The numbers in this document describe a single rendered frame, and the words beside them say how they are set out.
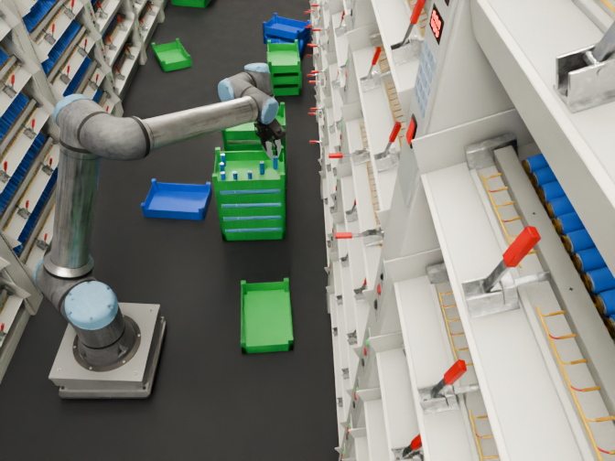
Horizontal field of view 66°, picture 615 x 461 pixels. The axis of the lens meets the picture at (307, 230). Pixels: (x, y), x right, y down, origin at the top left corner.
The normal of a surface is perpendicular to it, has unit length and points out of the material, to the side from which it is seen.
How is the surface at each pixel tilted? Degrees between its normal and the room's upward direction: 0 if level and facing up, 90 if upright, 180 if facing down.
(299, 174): 0
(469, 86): 90
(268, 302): 0
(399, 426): 22
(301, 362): 0
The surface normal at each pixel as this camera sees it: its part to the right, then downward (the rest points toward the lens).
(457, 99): 0.02, 0.73
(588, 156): -0.36, -0.63
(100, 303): 0.17, -0.61
